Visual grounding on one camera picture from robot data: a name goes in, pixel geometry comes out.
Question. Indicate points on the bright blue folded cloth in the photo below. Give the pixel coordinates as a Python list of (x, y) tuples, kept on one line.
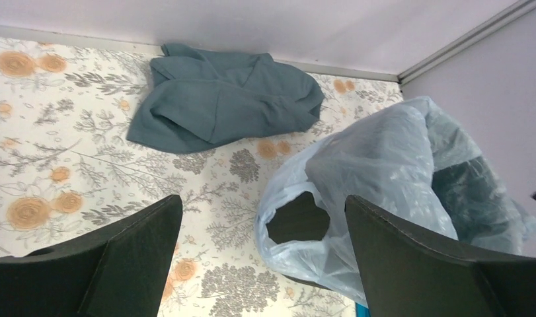
[(362, 311)]

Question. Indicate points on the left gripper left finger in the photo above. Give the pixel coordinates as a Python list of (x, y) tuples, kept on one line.
[(120, 269)]

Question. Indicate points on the light blue plastic trash bag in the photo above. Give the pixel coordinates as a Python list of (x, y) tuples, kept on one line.
[(411, 159)]

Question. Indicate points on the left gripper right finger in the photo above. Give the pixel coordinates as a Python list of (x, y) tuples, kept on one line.
[(408, 270)]

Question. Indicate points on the floral patterned table mat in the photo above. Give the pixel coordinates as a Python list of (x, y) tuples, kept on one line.
[(66, 169)]

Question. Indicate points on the black plastic trash bin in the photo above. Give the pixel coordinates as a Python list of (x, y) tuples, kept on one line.
[(297, 230)]

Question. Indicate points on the grey-blue crumpled cloth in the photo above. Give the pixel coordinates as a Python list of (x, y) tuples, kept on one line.
[(202, 99)]

